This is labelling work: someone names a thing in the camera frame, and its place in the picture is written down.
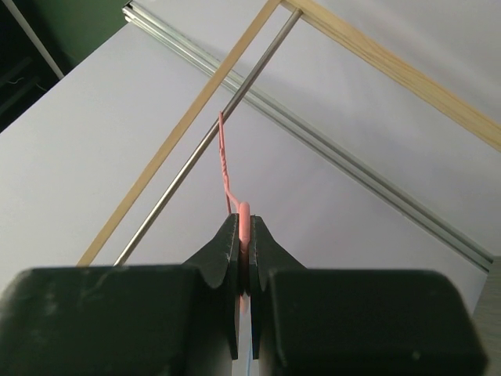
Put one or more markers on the pink wire hanger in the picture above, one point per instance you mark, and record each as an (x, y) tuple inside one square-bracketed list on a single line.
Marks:
[(242, 209)]

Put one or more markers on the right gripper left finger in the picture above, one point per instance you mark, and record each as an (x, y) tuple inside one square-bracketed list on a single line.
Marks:
[(126, 320)]

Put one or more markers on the wooden clothes rack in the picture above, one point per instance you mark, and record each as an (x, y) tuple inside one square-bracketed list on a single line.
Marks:
[(340, 32)]

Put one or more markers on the metal rack rail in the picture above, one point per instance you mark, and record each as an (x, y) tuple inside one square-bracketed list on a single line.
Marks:
[(207, 139)]

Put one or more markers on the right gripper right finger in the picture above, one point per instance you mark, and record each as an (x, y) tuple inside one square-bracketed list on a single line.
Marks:
[(355, 321)]

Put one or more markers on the aluminium frame post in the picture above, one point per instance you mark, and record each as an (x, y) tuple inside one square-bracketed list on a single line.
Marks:
[(324, 146)]

